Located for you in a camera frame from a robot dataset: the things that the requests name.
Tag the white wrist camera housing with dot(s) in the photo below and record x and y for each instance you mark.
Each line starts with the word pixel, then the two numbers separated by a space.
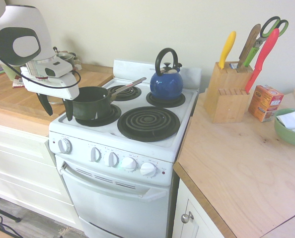
pixel 59 68

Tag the green ceramic bowl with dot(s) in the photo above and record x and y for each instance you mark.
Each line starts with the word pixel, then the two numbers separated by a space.
pixel 286 136

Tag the small bare coil burner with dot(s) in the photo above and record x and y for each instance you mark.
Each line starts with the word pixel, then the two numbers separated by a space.
pixel 127 93

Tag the steel pot with lid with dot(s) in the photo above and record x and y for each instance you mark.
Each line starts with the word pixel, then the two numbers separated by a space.
pixel 66 58

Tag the small coil burner under kettle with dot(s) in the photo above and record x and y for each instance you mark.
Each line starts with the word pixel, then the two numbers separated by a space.
pixel 162 102

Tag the white crumpled paper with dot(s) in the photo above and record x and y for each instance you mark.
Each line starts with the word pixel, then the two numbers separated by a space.
pixel 294 119

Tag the orange cardboard box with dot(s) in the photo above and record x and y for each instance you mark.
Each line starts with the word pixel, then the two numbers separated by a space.
pixel 264 104

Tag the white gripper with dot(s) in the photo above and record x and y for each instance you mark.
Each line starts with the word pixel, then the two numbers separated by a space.
pixel 55 90

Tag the black tripod legs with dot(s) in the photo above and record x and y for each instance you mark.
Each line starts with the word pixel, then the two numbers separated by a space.
pixel 3 215

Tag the white electric stove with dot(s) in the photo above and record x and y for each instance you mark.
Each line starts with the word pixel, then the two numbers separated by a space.
pixel 117 198

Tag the white cabinet with metal knob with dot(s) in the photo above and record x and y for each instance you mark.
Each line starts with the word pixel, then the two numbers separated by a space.
pixel 197 228

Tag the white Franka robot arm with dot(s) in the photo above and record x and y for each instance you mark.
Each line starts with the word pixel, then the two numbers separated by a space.
pixel 18 27

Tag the red and white package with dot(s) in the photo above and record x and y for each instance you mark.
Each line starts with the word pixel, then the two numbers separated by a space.
pixel 18 83

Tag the glass lid with steel rim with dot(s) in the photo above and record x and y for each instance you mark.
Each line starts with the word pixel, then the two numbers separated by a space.
pixel 55 102

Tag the light green container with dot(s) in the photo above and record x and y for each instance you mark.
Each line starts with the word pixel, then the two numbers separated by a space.
pixel 11 72

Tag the white oven temperature knob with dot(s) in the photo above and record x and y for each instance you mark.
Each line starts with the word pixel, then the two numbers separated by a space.
pixel 64 146

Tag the round metal cabinet knob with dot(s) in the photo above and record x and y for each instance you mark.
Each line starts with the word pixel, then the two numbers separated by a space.
pixel 186 217

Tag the white burner knob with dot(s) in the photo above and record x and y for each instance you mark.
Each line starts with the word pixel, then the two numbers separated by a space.
pixel 96 155
pixel 112 159
pixel 148 169
pixel 129 164

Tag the wooden knife block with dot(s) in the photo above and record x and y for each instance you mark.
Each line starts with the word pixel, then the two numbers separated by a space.
pixel 224 99

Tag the small coil burner under saucepan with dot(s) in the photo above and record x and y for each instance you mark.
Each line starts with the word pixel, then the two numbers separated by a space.
pixel 114 112

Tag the green and black scissors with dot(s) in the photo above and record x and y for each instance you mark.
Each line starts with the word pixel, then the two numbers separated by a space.
pixel 264 31

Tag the white drawer cabinet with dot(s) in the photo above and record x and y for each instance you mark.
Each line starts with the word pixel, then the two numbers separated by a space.
pixel 21 168

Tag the red knife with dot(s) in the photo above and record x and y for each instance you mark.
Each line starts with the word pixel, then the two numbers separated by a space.
pixel 263 57

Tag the large coil burner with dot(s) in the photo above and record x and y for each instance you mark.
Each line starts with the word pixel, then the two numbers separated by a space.
pixel 148 124

